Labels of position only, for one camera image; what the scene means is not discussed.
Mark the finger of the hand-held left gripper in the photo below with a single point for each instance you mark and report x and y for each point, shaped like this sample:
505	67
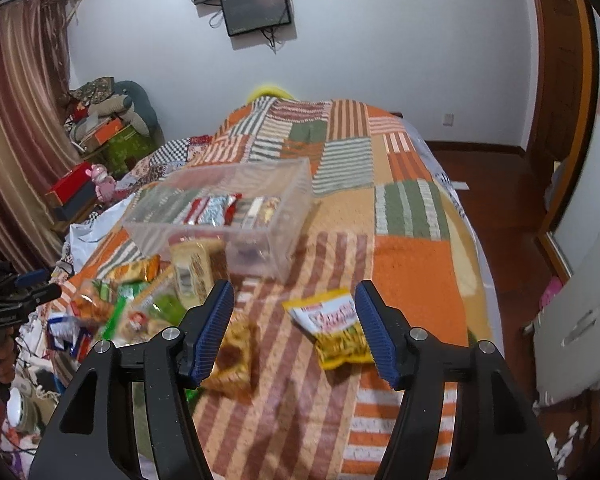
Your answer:
42	292
32	278

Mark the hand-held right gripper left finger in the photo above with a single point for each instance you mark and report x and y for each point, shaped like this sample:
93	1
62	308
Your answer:
215	332

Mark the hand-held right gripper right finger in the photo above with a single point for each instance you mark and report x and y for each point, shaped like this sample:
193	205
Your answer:
375	332

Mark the brown cake packet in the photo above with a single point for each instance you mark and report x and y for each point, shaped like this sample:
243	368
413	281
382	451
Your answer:
235	355

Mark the blue and red snack packet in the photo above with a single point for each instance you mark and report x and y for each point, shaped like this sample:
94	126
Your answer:
65	332

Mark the orange fried snack packet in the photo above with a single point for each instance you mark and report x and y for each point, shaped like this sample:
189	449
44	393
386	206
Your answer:
92	302

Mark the green jelly cup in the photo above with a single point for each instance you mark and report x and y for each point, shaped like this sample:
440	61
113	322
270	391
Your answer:
165	307

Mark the clear packet of gold sweets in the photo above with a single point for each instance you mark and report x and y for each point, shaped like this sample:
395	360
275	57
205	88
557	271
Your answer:
195	270

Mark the green snack packet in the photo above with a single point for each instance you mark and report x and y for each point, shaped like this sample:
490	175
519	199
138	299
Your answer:
114	312

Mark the clear plastic storage box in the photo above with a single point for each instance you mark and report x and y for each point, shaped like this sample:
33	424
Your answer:
275	255

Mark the person's left hand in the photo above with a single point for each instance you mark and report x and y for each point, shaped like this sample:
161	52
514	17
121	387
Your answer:
5	357

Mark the orange striped patchwork blanket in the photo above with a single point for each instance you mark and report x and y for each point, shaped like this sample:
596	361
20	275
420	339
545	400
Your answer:
420	280

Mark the white plastic bag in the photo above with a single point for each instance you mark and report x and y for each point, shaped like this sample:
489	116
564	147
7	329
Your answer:
95	230

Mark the dark flat box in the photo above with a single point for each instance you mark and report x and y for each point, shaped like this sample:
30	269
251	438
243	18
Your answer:
77	205

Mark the yellow orange snack packet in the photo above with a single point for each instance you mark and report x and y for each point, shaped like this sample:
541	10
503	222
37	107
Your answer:
135	270

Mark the red box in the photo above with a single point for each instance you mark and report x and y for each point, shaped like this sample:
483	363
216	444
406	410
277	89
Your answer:
67	185

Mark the white round object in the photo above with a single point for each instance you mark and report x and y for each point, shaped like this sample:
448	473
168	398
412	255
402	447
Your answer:
16	410

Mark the pink toy figure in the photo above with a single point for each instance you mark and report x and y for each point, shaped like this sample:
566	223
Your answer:
102	185

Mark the row of small wrapped bars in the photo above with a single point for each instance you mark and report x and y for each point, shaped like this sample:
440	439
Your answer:
215	210

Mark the striped brown curtain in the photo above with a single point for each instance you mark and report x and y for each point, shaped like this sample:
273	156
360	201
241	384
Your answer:
15	135

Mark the green patterned box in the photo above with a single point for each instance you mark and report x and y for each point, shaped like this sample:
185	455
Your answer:
127	152

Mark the orange shoe box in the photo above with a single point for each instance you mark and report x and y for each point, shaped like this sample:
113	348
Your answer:
102	135

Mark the pink plastic item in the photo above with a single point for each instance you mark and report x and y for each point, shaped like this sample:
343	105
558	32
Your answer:
551	295

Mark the checked patchwork quilt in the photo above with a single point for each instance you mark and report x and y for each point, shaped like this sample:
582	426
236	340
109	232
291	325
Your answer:
175	150

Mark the grey plush toy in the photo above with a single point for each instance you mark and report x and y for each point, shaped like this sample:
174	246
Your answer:
112	105

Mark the patterned cloth pile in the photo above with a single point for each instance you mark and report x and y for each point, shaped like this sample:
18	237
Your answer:
92	90

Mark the yellow round object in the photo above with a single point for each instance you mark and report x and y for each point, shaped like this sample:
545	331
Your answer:
267	92

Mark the wooden door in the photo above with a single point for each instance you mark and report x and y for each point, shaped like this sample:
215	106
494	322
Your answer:
560	60

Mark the wall outlet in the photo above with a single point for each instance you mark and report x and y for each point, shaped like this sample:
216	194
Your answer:
448	120

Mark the small black wall monitor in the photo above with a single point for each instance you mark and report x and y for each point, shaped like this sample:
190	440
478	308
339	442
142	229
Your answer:
255	7

